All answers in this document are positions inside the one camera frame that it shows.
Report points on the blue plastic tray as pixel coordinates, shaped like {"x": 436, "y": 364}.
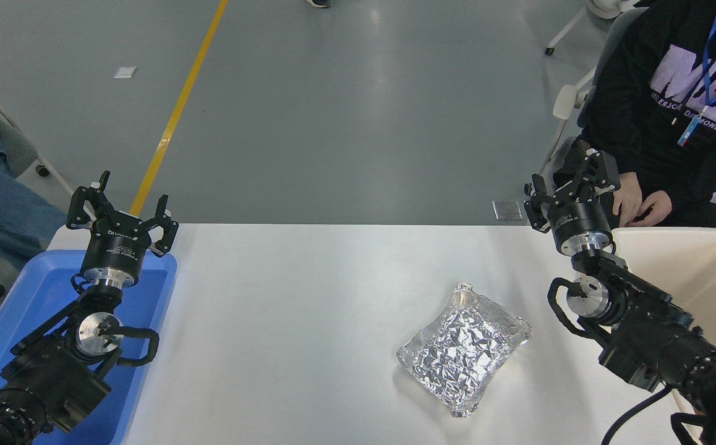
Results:
{"x": 42, "y": 290}

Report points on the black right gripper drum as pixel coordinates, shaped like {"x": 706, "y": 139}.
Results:
{"x": 580, "y": 222}

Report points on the grey chair with white armrests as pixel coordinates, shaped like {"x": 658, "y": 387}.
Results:
{"x": 565, "y": 102}

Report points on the large pale plastic bin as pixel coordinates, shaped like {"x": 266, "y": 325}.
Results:
{"x": 698, "y": 266}

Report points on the person's left hand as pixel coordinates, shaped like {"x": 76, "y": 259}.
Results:
{"x": 658, "y": 207}

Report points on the white wheeled chair base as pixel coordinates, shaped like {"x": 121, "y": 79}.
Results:
{"x": 605, "y": 7}

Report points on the person's right hand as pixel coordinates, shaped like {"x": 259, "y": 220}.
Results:
{"x": 629, "y": 198}

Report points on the dark shoe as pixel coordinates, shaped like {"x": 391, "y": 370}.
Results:
{"x": 318, "y": 3}

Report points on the crumpled silver foil tray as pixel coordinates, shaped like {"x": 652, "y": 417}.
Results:
{"x": 463, "y": 349}

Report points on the grey wheeled chair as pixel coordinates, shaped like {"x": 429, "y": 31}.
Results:
{"x": 18, "y": 148}

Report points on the silver floor socket plate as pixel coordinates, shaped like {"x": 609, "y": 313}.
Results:
{"x": 507, "y": 210}

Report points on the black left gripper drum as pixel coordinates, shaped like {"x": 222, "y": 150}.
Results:
{"x": 115, "y": 250}

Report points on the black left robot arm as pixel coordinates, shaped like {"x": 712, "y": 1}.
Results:
{"x": 55, "y": 371}

